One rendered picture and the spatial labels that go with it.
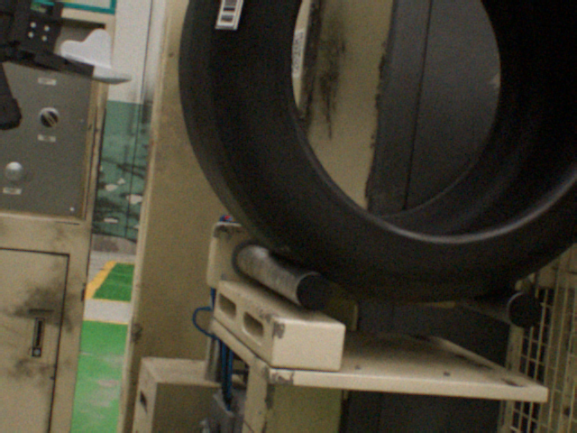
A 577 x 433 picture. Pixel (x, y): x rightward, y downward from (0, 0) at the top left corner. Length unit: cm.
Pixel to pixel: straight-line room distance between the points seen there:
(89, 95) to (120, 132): 846
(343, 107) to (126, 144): 883
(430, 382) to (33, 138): 94
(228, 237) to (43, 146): 51
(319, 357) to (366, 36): 58
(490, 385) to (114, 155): 920
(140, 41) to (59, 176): 852
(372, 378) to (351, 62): 55
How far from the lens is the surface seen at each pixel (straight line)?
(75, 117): 206
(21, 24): 137
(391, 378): 140
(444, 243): 139
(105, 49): 139
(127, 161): 1052
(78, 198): 207
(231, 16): 132
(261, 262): 153
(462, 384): 144
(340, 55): 174
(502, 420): 191
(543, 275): 180
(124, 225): 1055
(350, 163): 174
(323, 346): 136
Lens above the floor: 106
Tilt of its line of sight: 3 degrees down
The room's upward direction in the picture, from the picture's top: 7 degrees clockwise
